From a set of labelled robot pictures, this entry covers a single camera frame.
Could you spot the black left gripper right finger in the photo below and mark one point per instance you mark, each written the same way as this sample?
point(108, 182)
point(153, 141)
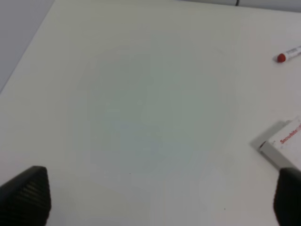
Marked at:
point(287, 199)

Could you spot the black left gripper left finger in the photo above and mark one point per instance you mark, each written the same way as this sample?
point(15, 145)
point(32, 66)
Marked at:
point(25, 200)

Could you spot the white cardboard box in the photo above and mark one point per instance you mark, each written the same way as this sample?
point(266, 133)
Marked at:
point(283, 148)

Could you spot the red whiteboard marker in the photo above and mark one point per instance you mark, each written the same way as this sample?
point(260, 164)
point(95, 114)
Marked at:
point(285, 56)

